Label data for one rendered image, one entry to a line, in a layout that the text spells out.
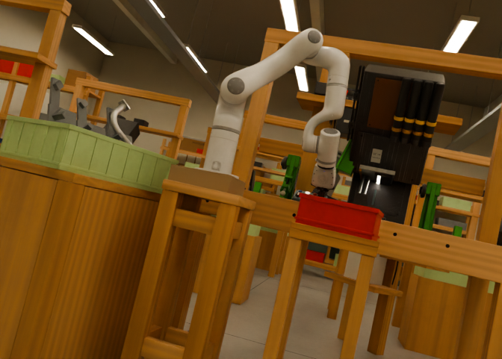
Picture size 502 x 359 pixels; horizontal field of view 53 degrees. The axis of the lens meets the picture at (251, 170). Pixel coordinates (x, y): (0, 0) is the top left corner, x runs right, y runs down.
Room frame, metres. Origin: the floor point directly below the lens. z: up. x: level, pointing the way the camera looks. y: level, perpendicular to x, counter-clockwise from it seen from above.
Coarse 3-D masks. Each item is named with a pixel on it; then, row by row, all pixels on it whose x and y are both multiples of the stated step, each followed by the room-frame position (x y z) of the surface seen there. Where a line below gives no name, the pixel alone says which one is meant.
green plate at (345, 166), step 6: (348, 144) 2.49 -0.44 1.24; (348, 150) 2.50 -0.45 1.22; (342, 156) 2.50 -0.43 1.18; (348, 156) 2.50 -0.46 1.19; (342, 162) 2.51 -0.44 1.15; (348, 162) 2.50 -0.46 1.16; (336, 168) 2.50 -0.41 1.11; (342, 168) 2.51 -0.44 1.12; (348, 168) 2.50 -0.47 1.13; (336, 174) 2.59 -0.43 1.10; (348, 174) 2.51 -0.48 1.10
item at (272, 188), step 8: (168, 144) 12.92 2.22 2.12; (160, 152) 12.49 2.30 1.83; (168, 152) 12.91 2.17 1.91; (184, 152) 12.34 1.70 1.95; (192, 152) 12.35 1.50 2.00; (200, 152) 12.36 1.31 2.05; (280, 168) 12.38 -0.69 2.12; (264, 184) 12.07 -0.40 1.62; (272, 184) 12.31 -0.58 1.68; (272, 192) 11.96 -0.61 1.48
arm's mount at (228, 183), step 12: (180, 168) 2.02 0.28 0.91; (192, 168) 2.01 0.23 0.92; (180, 180) 2.02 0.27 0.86; (192, 180) 2.01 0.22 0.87; (204, 180) 2.00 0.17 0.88; (216, 180) 1.99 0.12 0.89; (228, 180) 1.97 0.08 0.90; (240, 180) 2.11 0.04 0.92; (228, 192) 1.98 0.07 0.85; (240, 192) 2.16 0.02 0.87
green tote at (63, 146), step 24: (24, 120) 1.99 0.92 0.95; (24, 144) 1.97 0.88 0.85; (48, 144) 1.89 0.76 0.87; (72, 144) 1.86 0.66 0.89; (96, 144) 1.95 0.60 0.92; (120, 144) 2.04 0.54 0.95; (72, 168) 1.88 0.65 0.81; (96, 168) 1.97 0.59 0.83; (120, 168) 2.07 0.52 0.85; (144, 168) 2.18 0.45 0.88; (168, 168) 2.30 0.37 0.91
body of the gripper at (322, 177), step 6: (318, 168) 2.20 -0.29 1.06; (324, 168) 2.17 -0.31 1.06; (330, 168) 2.18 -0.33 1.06; (318, 174) 2.21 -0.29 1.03; (324, 174) 2.20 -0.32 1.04; (330, 174) 2.19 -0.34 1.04; (312, 180) 2.23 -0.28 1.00; (318, 180) 2.22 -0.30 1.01; (324, 180) 2.21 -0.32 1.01; (330, 180) 2.20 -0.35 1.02; (318, 186) 2.24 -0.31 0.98; (324, 186) 2.23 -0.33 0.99; (330, 186) 2.22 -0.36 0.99
